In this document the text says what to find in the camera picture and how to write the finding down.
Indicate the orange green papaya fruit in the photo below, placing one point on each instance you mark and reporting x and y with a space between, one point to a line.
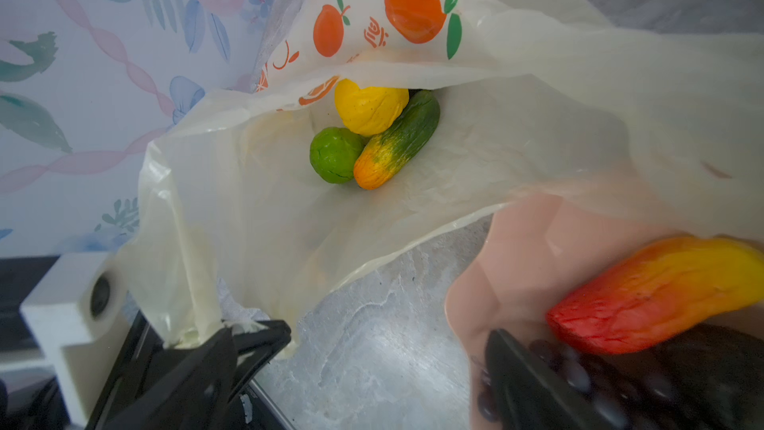
388 153

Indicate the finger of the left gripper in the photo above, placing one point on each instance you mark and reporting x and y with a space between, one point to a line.
248 408

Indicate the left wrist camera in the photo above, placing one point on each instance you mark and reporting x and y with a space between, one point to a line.
75 314

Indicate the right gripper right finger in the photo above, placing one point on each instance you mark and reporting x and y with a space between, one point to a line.
529 395

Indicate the red yellow mango fruit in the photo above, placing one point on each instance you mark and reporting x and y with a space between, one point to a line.
659 292

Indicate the yellow lemon fruit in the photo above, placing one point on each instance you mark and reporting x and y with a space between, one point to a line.
368 111

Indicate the pink wavy fruit plate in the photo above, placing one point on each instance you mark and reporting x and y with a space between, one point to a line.
541 249

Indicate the purple grape bunch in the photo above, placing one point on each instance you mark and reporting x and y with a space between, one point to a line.
578 371

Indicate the green apple fruit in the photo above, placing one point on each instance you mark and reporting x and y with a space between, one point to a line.
334 152

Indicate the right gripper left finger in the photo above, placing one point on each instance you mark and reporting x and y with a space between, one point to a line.
194 394

